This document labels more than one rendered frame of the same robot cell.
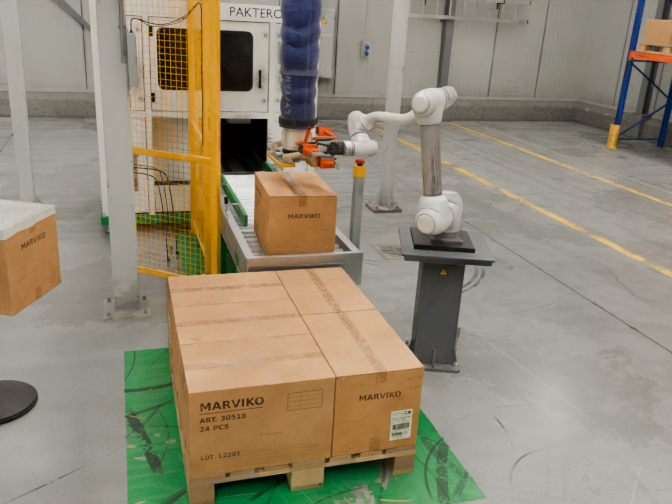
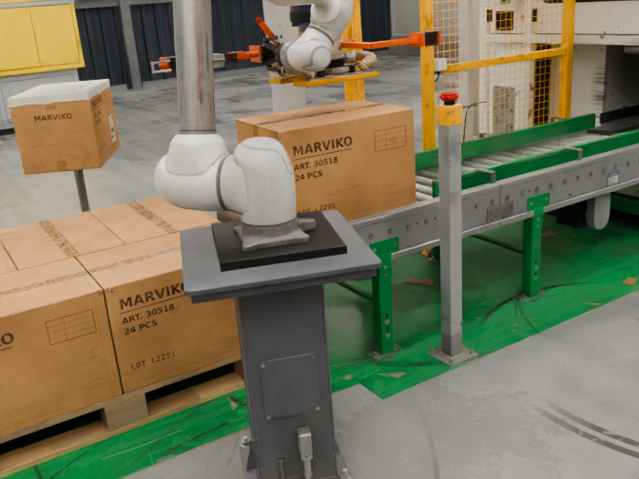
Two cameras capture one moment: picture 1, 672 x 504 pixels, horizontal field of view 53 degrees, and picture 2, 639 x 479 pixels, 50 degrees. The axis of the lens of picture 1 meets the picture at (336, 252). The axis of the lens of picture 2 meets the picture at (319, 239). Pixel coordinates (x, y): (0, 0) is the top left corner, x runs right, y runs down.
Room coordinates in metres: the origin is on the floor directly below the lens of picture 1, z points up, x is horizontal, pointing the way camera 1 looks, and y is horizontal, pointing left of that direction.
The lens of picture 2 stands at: (3.38, -2.43, 1.40)
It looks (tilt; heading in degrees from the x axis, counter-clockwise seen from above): 19 degrees down; 78
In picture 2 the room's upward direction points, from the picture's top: 4 degrees counter-clockwise
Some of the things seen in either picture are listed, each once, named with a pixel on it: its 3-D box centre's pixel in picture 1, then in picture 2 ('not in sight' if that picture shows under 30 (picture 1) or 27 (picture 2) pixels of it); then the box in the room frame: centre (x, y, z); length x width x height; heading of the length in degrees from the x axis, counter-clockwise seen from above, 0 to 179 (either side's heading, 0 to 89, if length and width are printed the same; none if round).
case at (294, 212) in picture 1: (292, 213); (326, 162); (4.01, 0.28, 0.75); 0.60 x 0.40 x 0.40; 16
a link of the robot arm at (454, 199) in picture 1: (447, 210); (261, 178); (3.62, -0.61, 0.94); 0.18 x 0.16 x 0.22; 150
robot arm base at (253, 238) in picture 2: (444, 232); (276, 225); (3.64, -0.61, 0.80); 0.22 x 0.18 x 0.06; 2
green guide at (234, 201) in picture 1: (223, 189); (488, 142); (5.04, 0.90, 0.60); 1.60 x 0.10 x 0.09; 18
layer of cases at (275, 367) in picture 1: (279, 353); (78, 296); (2.95, 0.25, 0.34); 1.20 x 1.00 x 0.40; 18
